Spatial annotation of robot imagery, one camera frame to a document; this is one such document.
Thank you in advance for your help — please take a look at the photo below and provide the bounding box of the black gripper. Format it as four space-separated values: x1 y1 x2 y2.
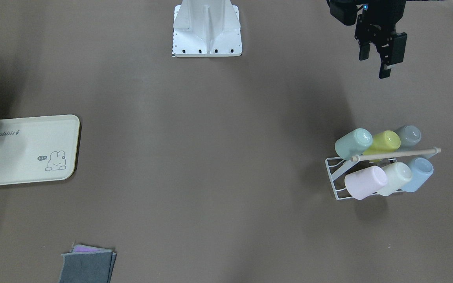
328 0 407 79

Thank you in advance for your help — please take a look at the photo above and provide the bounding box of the green plastic cup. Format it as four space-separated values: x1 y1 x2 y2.
334 128 373 160

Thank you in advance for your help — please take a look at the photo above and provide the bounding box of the cream rabbit tray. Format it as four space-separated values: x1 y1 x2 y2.
0 114 81 185

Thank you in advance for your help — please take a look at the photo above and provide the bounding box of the yellow plastic cup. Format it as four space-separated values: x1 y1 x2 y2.
363 130 401 155

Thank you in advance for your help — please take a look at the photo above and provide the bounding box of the grey plastic cup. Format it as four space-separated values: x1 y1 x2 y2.
394 124 422 152

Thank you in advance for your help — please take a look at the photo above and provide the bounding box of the white plastic cup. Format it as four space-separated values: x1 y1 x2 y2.
376 162 413 197

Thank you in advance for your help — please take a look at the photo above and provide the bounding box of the blue plastic cup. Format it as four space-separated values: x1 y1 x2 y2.
401 156 434 192

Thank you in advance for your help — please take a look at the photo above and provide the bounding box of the pink plastic cup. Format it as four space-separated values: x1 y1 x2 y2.
344 165 388 200

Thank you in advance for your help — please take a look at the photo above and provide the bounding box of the grey folded cloth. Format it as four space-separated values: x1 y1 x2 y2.
58 244 117 283

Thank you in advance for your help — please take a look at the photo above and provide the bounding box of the white wire cup rack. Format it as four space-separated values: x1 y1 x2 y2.
325 147 442 200

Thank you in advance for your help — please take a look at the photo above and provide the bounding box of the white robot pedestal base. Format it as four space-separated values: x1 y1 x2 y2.
171 0 243 57

